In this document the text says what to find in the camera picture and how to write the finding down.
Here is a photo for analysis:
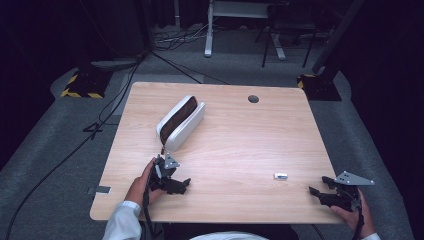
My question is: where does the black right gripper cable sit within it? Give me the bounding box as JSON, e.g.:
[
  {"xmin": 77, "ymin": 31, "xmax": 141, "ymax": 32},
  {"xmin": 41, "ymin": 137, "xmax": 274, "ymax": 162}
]
[{"xmin": 351, "ymin": 190, "xmax": 367, "ymax": 240}]

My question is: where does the bundle of floor cables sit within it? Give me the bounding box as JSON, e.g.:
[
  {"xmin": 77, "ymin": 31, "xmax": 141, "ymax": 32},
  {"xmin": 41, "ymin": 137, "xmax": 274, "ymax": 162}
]
[{"xmin": 153, "ymin": 23, "xmax": 215, "ymax": 52}]

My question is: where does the yellow black striped stand base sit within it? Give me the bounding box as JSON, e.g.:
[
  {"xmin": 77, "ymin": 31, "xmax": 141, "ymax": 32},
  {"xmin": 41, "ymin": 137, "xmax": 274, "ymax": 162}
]
[
  {"xmin": 60, "ymin": 68, "xmax": 114, "ymax": 100},
  {"xmin": 296, "ymin": 73, "xmax": 343, "ymax": 102}
]

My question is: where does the person's right hand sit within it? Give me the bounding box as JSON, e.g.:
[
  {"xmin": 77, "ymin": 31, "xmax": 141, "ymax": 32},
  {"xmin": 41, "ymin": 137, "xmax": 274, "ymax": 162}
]
[{"xmin": 329, "ymin": 189, "xmax": 377, "ymax": 240}]

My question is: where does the person's left hand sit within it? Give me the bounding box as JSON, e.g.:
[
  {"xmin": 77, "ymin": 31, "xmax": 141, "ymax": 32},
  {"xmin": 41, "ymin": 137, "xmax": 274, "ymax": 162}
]
[{"xmin": 124, "ymin": 157, "xmax": 165, "ymax": 208}]

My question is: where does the long black floor cable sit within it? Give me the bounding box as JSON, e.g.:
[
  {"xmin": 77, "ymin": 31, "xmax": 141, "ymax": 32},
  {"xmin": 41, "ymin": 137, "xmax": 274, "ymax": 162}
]
[{"xmin": 4, "ymin": 52, "xmax": 148, "ymax": 240}]

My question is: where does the slanted grey metal post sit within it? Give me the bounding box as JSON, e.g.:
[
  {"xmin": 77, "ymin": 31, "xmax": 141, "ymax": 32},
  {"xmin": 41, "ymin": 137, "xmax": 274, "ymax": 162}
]
[{"xmin": 310, "ymin": 0, "xmax": 366, "ymax": 76}]

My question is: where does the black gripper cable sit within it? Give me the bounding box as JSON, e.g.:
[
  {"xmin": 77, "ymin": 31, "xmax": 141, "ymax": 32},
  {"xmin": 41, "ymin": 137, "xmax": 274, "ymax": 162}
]
[
  {"xmin": 351, "ymin": 190, "xmax": 367, "ymax": 240},
  {"xmin": 141, "ymin": 165, "xmax": 158, "ymax": 240}
]

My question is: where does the white pencil case brown inside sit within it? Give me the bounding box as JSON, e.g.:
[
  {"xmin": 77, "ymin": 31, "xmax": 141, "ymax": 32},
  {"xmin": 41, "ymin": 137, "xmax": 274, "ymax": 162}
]
[{"xmin": 155, "ymin": 94, "xmax": 207, "ymax": 155}]

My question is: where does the person's white-clothed torso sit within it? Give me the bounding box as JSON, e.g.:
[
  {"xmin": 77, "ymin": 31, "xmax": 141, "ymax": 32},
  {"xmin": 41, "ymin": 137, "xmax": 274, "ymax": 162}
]
[{"xmin": 189, "ymin": 231, "xmax": 270, "ymax": 240}]

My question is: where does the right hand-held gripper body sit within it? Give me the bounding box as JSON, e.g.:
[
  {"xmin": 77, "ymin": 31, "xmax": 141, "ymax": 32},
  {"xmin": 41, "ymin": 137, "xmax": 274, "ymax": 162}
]
[{"xmin": 319, "ymin": 170, "xmax": 376, "ymax": 213}]

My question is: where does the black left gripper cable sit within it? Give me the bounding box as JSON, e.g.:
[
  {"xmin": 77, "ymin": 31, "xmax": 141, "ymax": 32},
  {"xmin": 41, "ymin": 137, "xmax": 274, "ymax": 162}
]
[{"xmin": 141, "ymin": 165, "xmax": 158, "ymax": 240}]

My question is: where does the thin black floor cable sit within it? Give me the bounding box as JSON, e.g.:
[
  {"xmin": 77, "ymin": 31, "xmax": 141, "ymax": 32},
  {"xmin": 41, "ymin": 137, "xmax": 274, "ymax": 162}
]
[{"xmin": 149, "ymin": 50, "xmax": 231, "ymax": 86}]

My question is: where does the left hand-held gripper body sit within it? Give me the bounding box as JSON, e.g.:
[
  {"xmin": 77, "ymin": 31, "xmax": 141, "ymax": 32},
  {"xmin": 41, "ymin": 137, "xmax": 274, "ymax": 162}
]
[{"xmin": 148, "ymin": 152, "xmax": 181, "ymax": 192}]

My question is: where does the black metal chair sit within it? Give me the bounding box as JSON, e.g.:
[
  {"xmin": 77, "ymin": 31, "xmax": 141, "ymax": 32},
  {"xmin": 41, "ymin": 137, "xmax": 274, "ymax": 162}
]
[{"xmin": 254, "ymin": 2, "xmax": 318, "ymax": 70}]

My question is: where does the grey tape strip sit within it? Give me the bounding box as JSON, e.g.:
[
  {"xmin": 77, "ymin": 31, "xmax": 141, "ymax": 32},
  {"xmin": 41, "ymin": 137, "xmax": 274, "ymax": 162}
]
[{"xmin": 86, "ymin": 185, "xmax": 112, "ymax": 196}]

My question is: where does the white desk frame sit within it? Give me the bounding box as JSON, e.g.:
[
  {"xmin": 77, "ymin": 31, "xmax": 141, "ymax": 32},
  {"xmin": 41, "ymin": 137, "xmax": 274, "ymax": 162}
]
[{"xmin": 203, "ymin": 0, "xmax": 288, "ymax": 62}]

